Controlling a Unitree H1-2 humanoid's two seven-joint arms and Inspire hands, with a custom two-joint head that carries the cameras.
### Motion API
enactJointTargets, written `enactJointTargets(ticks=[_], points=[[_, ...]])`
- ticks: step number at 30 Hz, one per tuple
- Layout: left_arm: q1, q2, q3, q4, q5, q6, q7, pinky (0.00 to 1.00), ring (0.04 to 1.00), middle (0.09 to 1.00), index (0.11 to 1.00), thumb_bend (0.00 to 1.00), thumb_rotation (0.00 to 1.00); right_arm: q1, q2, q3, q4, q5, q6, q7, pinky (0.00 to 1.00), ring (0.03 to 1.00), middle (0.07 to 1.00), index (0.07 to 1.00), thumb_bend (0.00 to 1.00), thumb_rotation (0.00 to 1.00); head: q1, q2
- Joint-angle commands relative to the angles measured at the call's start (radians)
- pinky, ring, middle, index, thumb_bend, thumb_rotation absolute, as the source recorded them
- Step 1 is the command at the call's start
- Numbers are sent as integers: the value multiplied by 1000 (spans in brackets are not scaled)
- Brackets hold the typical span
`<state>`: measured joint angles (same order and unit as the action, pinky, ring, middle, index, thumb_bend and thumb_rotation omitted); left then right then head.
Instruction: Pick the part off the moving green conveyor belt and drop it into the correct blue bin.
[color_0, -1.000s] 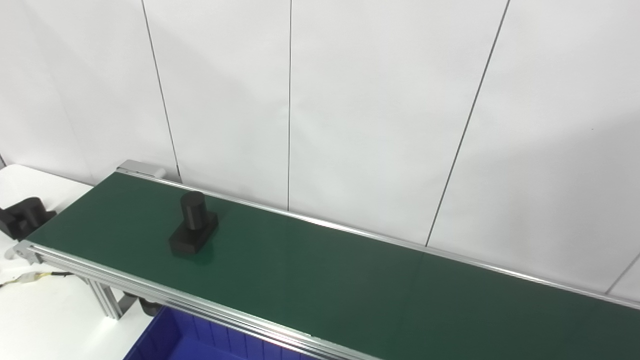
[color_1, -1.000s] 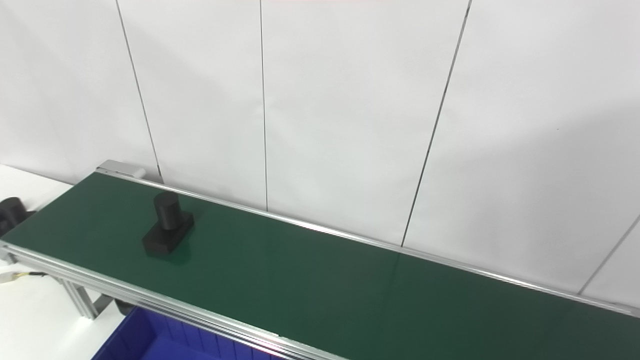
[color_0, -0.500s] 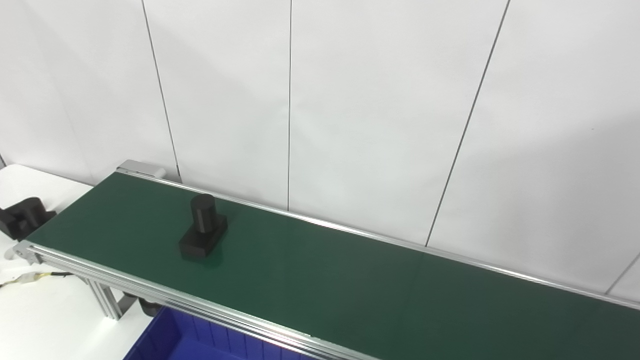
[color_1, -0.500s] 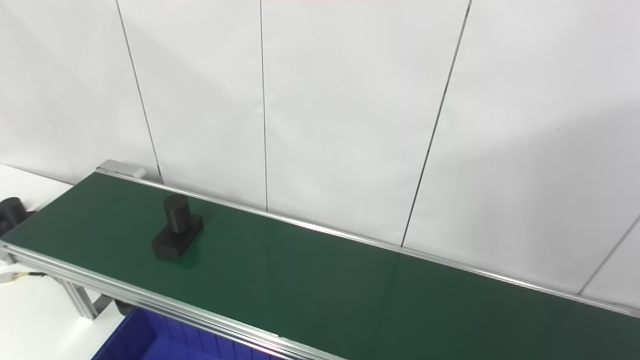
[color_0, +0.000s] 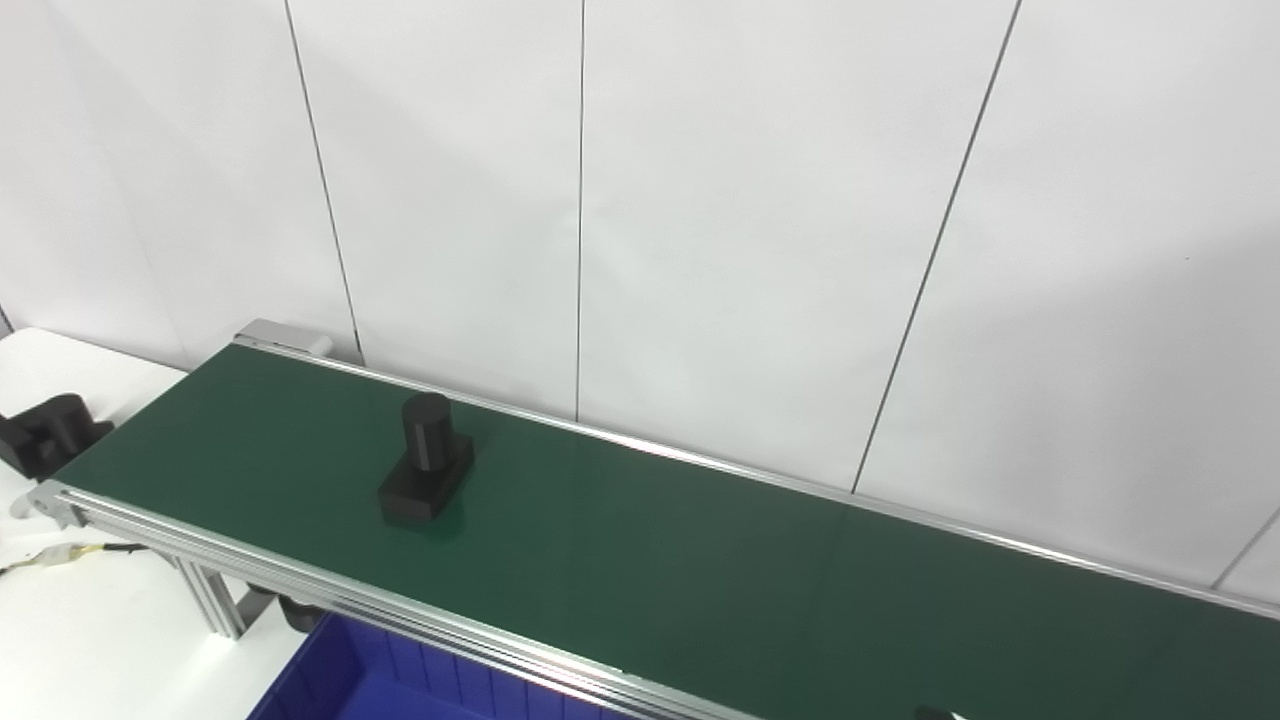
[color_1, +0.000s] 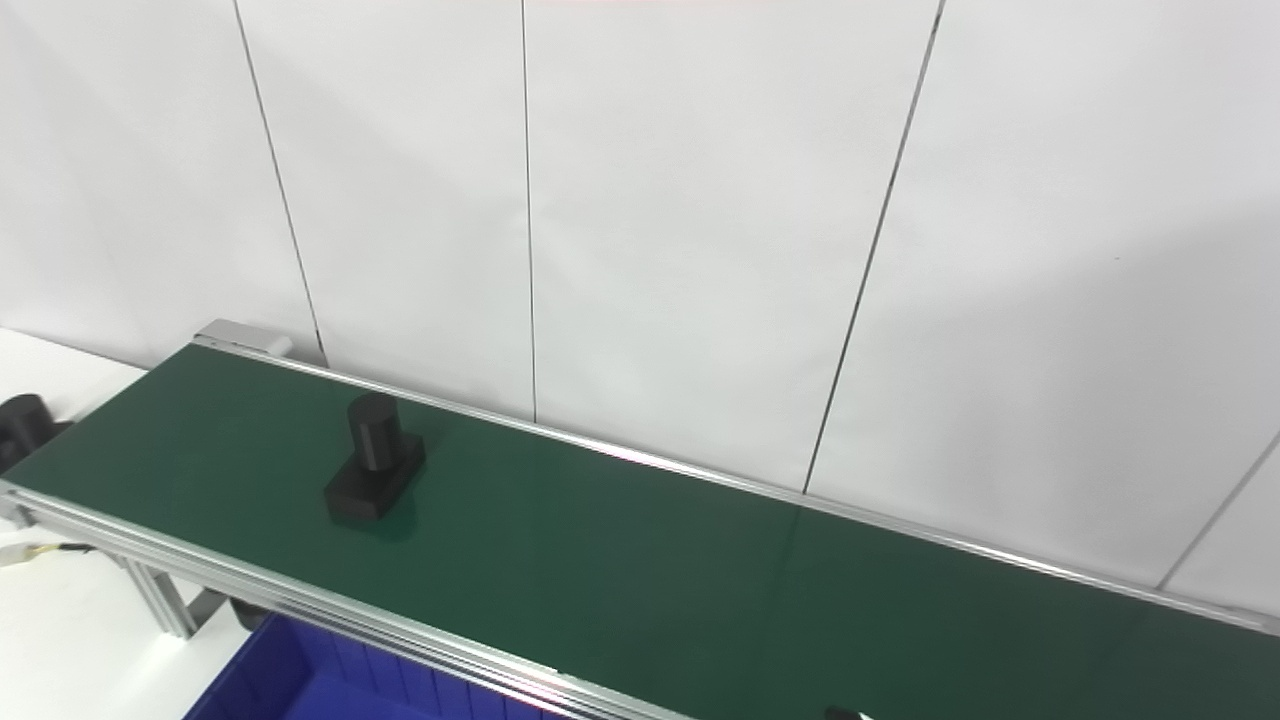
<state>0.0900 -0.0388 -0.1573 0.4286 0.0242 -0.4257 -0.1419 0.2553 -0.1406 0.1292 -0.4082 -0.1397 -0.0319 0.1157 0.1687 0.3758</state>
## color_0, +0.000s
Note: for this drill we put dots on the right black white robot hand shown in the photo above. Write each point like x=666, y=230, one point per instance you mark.
x=932, y=714

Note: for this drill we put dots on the black cylinder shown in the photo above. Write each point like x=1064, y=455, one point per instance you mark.
x=425, y=465

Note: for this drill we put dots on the blue plastic bin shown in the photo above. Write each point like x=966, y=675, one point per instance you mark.
x=400, y=680

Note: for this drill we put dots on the aluminium conveyor leg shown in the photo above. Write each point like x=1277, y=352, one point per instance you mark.
x=215, y=600

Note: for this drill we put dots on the black blocky part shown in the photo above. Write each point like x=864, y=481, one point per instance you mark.
x=50, y=435

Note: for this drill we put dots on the green conveyor belt with aluminium frame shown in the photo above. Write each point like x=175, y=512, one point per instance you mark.
x=700, y=560

